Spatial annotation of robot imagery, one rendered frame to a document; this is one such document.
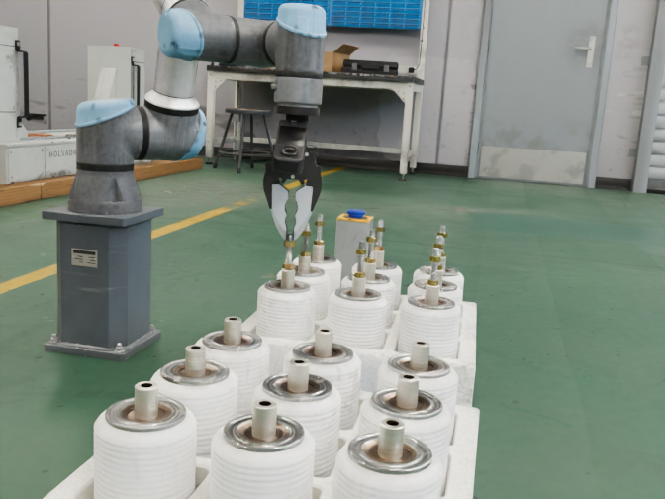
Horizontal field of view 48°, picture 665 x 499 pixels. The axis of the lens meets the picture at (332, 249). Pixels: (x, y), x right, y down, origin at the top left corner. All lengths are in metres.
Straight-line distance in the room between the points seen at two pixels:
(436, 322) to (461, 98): 5.19
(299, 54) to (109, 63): 3.84
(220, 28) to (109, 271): 0.60
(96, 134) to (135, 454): 0.97
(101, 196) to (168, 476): 0.94
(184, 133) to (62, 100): 5.82
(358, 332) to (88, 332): 0.67
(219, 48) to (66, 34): 6.23
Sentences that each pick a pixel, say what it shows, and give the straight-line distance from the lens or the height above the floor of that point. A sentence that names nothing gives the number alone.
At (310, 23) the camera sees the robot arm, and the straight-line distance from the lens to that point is 1.18.
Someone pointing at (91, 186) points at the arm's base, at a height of 0.35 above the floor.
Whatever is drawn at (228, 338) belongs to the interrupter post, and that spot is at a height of 0.26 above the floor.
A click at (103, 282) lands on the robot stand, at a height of 0.16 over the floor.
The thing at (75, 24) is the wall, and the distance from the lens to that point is 7.38.
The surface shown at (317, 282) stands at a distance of 1.30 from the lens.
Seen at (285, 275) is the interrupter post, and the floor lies 0.27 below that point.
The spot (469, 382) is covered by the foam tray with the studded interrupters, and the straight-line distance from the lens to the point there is 1.15.
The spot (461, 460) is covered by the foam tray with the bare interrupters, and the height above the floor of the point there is 0.18.
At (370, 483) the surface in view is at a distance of 0.66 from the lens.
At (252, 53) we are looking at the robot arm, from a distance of 1.24.
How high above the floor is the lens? 0.56
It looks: 11 degrees down
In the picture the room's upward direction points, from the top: 4 degrees clockwise
